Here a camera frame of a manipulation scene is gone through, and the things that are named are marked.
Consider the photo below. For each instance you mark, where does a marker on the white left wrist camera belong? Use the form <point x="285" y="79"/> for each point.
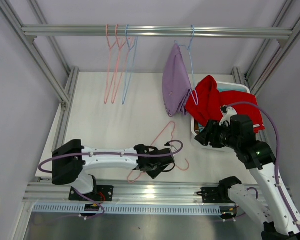
<point x="171" y="146"/>

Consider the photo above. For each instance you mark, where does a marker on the lilac trousers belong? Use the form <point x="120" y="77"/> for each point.
<point x="176" y="87"/>

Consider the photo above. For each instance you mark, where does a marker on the pink hanger of brown trousers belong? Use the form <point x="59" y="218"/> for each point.
<point x="121" y="43"/>

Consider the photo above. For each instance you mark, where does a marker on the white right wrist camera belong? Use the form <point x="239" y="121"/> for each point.
<point x="227" y="113"/>

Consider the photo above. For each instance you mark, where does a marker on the grey slotted cable duct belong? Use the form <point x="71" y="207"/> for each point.
<point x="128" y="209"/>

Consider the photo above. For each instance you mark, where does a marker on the aluminium frame post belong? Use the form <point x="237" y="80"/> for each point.
<point x="65" y="95"/>
<point x="272" y="52"/>

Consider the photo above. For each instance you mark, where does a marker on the aluminium hanging rail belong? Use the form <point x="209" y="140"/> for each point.
<point x="49" y="30"/>

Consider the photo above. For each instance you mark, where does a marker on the red trousers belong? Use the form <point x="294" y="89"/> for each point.
<point x="244" y="109"/>

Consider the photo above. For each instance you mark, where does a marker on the teal trousers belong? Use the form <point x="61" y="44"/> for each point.
<point x="211" y="96"/>

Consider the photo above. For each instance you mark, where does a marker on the brown trousers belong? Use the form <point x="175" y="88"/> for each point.
<point x="197" y="127"/>

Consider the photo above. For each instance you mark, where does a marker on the aluminium left frame post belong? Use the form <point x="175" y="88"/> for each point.
<point x="65" y="95"/>

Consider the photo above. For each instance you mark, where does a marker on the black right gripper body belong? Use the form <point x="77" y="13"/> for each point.
<point x="222" y="136"/>

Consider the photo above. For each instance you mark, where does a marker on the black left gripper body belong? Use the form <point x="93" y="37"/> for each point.
<point x="156" y="171"/>

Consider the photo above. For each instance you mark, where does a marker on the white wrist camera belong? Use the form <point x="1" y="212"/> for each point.
<point x="171" y="146"/>
<point x="227" y="113"/>

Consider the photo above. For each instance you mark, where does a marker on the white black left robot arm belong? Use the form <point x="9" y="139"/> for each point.
<point x="72" y="161"/>

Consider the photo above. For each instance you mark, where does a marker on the blue hanger of teal trousers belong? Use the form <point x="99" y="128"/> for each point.
<point x="130" y="64"/>

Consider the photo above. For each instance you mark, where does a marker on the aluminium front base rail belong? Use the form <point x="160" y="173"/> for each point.
<point x="138" y="193"/>

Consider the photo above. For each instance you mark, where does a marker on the white plastic basket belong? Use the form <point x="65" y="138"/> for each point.
<point x="195" y="145"/>

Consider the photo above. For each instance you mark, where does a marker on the pink hanger of yellow trousers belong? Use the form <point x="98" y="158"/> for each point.
<point x="111" y="46"/>

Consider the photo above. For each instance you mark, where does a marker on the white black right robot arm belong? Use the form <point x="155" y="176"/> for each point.
<point x="281" y="219"/>

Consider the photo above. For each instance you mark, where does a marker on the blue hanger of lilac trousers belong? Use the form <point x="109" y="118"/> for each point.
<point x="188" y="47"/>

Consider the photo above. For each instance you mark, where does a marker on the aluminium right frame post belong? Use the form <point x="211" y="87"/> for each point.
<point x="272" y="52"/>

